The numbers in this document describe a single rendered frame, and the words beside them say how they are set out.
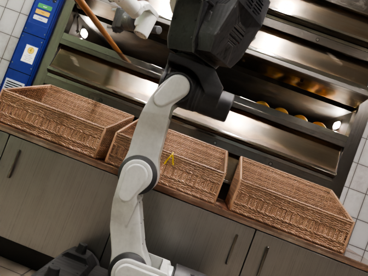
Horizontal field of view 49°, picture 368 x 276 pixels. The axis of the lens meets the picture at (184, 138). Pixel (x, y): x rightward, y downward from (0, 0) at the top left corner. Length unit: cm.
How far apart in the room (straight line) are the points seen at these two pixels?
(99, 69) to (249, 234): 133
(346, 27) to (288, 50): 36
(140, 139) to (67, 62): 120
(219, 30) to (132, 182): 60
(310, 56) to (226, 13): 117
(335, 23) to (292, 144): 76
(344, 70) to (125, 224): 161
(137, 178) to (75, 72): 123
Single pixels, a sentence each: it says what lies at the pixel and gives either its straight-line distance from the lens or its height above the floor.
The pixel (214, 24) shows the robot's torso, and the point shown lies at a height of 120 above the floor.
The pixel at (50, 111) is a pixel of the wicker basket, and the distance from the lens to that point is 201.
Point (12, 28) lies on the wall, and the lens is 275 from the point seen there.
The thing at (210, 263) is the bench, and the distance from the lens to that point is 187.
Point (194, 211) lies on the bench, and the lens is 183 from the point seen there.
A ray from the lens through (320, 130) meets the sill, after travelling 246.
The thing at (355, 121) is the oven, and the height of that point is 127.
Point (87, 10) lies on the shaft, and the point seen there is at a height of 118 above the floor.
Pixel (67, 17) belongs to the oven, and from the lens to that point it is 264.
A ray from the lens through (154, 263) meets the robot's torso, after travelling 165.
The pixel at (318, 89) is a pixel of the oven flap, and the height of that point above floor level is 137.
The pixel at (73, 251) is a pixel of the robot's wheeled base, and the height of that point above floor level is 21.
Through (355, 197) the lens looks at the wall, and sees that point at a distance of 252.
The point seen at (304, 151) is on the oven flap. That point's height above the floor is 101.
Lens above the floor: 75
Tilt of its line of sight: 2 degrees up
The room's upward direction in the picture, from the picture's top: 21 degrees clockwise
